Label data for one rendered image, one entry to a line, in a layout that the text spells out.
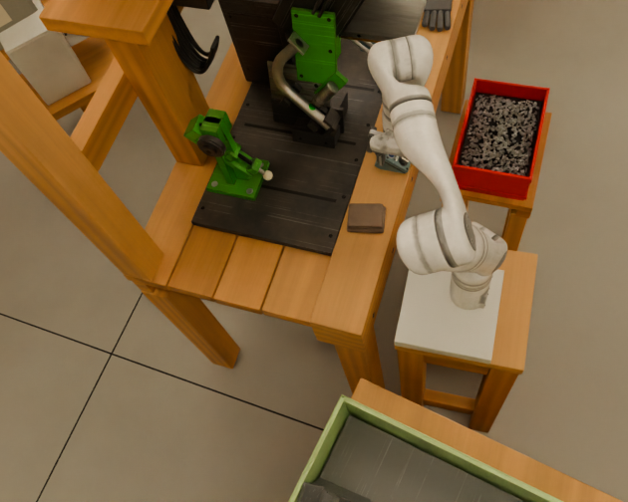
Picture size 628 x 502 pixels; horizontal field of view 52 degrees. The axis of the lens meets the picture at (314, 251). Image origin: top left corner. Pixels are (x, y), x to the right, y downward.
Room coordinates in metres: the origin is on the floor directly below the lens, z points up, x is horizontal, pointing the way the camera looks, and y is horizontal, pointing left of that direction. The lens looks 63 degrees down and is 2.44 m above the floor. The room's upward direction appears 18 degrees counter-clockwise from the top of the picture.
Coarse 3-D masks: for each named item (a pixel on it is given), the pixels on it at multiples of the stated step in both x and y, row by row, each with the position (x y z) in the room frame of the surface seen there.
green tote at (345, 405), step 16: (352, 400) 0.37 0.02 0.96; (336, 416) 0.34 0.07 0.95; (368, 416) 0.33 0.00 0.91; (384, 416) 0.31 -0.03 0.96; (336, 432) 0.33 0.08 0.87; (400, 432) 0.27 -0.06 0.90; (416, 432) 0.25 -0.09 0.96; (320, 448) 0.29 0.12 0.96; (432, 448) 0.22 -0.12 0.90; (448, 448) 0.20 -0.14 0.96; (320, 464) 0.27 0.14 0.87; (464, 464) 0.17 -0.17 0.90; (480, 464) 0.15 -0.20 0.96; (304, 480) 0.23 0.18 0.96; (496, 480) 0.11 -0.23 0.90; (512, 480) 0.10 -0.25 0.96; (528, 496) 0.06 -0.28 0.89; (544, 496) 0.05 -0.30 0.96
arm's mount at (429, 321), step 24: (408, 288) 0.61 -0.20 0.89; (432, 288) 0.59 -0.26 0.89; (408, 312) 0.55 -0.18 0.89; (432, 312) 0.53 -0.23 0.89; (456, 312) 0.51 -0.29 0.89; (480, 312) 0.49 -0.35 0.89; (408, 336) 0.49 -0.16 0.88; (432, 336) 0.48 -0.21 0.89; (456, 336) 0.46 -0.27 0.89; (480, 336) 0.44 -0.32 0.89; (480, 360) 0.38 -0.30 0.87
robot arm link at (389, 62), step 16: (384, 48) 0.72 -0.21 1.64; (400, 48) 0.71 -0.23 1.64; (368, 64) 0.72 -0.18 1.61; (384, 64) 0.69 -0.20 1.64; (400, 64) 0.69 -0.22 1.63; (384, 80) 0.67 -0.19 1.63; (400, 80) 0.68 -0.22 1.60; (384, 96) 0.66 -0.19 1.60; (400, 96) 0.63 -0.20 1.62; (416, 96) 0.62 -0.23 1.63
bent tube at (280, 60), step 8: (288, 40) 1.22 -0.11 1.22; (296, 40) 1.24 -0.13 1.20; (288, 48) 1.23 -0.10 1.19; (296, 48) 1.21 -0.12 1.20; (304, 48) 1.22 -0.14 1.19; (280, 56) 1.24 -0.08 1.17; (288, 56) 1.22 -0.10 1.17; (280, 64) 1.23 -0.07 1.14; (272, 72) 1.24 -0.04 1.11; (280, 72) 1.23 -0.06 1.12; (280, 80) 1.23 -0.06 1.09; (280, 88) 1.22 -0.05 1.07; (288, 88) 1.21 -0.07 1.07; (288, 96) 1.20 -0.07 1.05; (296, 96) 1.20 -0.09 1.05; (296, 104) 1.18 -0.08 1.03; (304, 104) 1.18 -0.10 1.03; (304, 112) 1.17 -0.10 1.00; (312, 112) 1.16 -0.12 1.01; (320, 112) 1.16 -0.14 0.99; (320, 120) 1.14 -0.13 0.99
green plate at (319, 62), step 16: (304, 16) 1.25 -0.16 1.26; (304, 32) 1.24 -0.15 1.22; (320, 32) 1.22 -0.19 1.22; (320, 48) 1.21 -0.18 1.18; (336, 48) 1.19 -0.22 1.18; (304, 64) 1.22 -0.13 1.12; (320, 64) 1.20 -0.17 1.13; (336, 64) 1.18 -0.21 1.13; (304, 80) 1.22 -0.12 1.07; (320, 80) 1.19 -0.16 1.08
